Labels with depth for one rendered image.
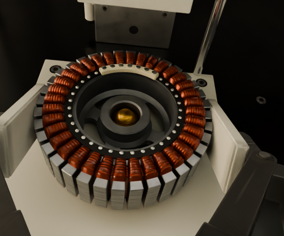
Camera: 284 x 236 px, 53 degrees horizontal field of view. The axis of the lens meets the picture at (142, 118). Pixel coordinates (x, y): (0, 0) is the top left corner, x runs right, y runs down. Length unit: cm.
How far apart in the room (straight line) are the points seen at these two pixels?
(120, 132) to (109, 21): 14
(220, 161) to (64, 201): 10
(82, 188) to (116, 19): 17
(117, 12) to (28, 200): 18
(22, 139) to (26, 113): 1
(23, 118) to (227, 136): 11
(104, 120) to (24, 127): 5
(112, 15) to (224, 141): 17
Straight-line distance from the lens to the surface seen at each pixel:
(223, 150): 16
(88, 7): 29
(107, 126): 18
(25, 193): 19
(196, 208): 19
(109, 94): 21
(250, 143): 17
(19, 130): 17
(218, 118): 18
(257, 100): 28
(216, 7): 22
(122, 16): 28
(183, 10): 16
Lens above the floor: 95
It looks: 52 degrees down
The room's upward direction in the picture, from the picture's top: 9 degrees clockwise
